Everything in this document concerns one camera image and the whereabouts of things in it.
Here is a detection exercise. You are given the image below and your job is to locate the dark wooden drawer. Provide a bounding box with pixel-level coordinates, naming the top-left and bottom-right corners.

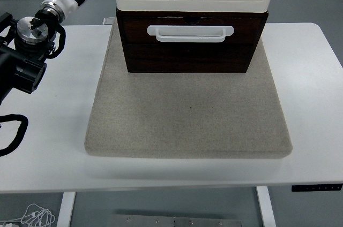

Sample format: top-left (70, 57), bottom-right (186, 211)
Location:
top-left (119, 16), bottom-right (265, 46)

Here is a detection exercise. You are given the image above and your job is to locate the white drawer handle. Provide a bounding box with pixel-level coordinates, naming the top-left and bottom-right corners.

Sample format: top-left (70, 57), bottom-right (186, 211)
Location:
top-left (146, 25), bottom-right (235, 43)

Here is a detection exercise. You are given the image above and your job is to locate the dark wooden drawer housing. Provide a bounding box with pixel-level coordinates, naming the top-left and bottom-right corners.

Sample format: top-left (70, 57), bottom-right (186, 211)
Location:
top-left (115, 9), bottom-right (270, 74)

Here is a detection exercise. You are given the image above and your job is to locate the beige fabric mat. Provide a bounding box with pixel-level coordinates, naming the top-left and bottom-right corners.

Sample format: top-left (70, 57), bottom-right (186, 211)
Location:
top-left (84, 18), bottom-right (293, 160)

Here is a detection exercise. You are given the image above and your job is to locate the white table leg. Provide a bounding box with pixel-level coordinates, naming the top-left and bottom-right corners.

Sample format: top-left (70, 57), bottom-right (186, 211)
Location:
top-left (56, 192), bottom-right (77, 227)
top-left (256, 186), bottom-right (277, 227)

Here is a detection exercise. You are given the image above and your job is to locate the grey metal plate with screws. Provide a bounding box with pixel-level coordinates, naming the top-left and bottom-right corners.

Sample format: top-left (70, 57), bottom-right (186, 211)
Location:
top-left (108, 214), bottom-right (243, 227)

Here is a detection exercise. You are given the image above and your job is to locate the black table control panel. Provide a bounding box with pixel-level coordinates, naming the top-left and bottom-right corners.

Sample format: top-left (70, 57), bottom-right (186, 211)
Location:
top-left (291, 184), bottom-right (343, 192)

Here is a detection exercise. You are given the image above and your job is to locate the white tangled cable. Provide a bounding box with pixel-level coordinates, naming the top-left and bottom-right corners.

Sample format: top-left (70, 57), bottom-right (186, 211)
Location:
top-left (0, 203), bottom-right (56, 227)

